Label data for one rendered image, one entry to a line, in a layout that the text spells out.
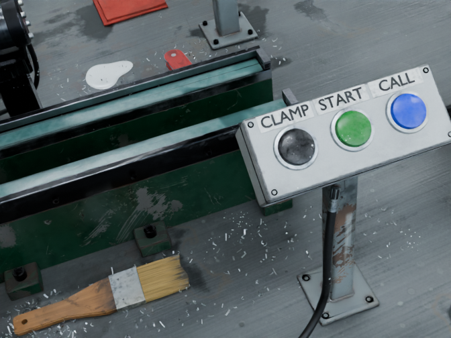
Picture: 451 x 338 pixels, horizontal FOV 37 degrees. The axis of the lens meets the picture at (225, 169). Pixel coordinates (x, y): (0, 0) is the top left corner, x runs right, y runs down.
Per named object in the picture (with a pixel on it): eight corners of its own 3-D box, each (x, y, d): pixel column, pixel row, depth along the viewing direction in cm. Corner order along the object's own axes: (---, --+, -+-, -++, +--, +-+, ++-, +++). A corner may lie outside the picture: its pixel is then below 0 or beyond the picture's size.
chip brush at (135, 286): (17, 347, 75) (15, 343, 74) (13, 311, 78) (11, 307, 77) (192, 288, 78) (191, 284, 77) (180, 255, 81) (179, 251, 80)
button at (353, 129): (338, 154, 55) (344, 150, 54) (325, 121, 56) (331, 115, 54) (371, 143, 56) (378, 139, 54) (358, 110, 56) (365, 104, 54)
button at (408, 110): (392, 137, 56) (400, 132, 54) (380, 103, 57) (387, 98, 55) (424, 126, 57) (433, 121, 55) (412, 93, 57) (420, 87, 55)
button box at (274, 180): (259, 209, 58) (270, 202, 53) (233, 133, 59) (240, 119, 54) (435, 151, 61) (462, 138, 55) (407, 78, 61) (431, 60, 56)
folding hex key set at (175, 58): (162, 62, 109) (160, 53, 107) (180, 55, 109) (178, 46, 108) (184, 91, 103) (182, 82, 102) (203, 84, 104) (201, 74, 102)
